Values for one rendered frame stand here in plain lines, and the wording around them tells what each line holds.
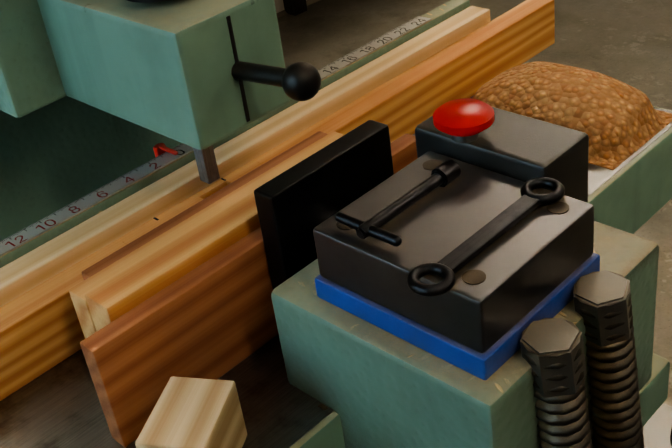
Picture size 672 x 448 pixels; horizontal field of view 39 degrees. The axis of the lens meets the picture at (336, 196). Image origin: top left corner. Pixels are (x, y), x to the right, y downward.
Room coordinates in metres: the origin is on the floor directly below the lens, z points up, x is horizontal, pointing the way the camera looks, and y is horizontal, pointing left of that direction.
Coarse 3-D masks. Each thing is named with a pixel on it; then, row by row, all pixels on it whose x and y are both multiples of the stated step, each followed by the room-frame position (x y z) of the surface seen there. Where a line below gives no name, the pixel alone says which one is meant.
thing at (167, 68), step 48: (48, 0) 0.55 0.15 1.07; (96, 0) 0.53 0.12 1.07; (192, 0) 0.50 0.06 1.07; (240, 0) 0.49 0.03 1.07; (96, 48) 0.52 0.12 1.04; (144, 48) 0.48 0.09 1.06; (192, 48) 0.46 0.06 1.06; (240, 48) 0.48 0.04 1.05; (96, 96) 0.53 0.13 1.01; (144, 96) 0.49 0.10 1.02; (192, 96) 0.46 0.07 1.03; (240, 96) 0.48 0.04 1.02; (192, 144) 0.46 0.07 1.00
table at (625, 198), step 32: (640, 160) 0.55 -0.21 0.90; (608, 192) 0.52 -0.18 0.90; (640, 192) 0.55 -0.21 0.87; (608, 224) 0.52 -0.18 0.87; (640, 224) 0.55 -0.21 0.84; (256, 352) 0.41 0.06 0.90; (32, 384) 0.41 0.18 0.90; (64, 384) 0.40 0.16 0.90; (256, 384) 0.38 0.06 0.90; (288, 384) 0.38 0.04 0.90; (0, 416) 0.39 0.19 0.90; (32, 416) 0.38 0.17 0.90; (64, 416) 0.38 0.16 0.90; (96, 416) 0.38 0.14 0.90; (256, 416) 0.36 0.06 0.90; (288, 416) 0.36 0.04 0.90; (320, 416) 0.35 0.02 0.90
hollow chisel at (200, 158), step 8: (200, 152) 0.51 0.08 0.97; (208, 152) 0.52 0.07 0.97; (200, 160) 0.51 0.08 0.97; (208, 160) 0.51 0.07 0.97; (200, 168) 0.52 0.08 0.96; (208, 168) 0.51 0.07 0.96; (216, 168) 0.52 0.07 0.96; (200, 176) 0.52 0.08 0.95; (208, 176) 0.51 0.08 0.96; (216, 176) 0.52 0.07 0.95
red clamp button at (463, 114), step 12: (444, 108) 0.42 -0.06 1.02; (456, 108) 0.42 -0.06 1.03; (468, 108) 0.42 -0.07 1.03; (480, 108) 0.42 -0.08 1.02; (492, 108) 0.42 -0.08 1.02; (444, 120) 0.41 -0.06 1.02; (456, 120) 0.41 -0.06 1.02; (468, 120) 0.41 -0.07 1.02; (480, 120) 0.41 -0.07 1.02; (492, 120) 0.41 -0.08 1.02; (444, 132) 0.41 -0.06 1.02; (456, 132) 0.40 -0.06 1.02; (468, 132) 0.40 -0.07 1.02
